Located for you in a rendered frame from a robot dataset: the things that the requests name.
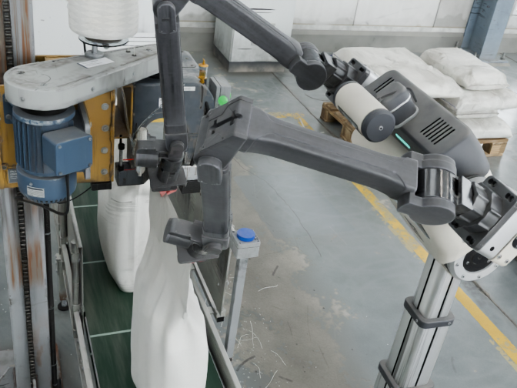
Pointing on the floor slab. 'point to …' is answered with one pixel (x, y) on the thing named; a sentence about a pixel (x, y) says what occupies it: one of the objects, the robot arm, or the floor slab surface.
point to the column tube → (35, 252)
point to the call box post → (235, 306)
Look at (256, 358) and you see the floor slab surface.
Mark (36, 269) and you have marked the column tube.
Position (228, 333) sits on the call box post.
